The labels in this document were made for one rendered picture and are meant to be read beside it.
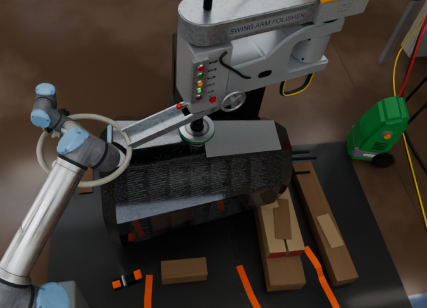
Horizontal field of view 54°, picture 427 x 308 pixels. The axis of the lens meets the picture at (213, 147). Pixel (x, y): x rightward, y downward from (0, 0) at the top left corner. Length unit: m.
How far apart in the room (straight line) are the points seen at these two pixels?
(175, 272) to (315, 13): 1.78
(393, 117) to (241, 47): 1.55
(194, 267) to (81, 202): 0.99
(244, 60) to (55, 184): 1.10
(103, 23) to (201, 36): 2.80
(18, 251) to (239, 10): 1.31
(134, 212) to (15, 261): 0.99
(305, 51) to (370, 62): 2.31
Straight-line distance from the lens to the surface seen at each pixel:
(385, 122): 3.42
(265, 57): 2.20
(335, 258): 3.10
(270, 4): 2.02
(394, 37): 4.51
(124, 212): 2.48
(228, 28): 1.91
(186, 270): 2.86
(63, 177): 1.60
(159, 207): 2.48
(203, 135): 2.49
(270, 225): 2.93
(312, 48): 2.38
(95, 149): 1.61
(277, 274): 2.92
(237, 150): 2.49
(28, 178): 3.48
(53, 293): 1.76
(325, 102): 4.06
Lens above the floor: 2.83
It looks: 54 degrees down
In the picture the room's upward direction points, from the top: 9 degrees clockwise
